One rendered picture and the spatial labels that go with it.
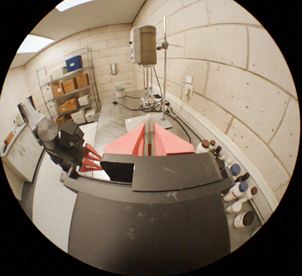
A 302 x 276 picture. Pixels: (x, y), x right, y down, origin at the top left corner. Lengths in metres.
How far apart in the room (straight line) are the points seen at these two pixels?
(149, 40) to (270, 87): 0.55
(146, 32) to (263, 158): 0.77
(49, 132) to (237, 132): 0.67
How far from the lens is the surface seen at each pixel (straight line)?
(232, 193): 0.45
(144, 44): 0.52
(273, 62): 0.49
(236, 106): 0.51
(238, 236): 0.58
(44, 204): 0.68
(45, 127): 0.26
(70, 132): 0.24
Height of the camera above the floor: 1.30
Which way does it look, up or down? 37 degrees down
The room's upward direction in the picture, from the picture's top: 1 degrees counter-clockwise
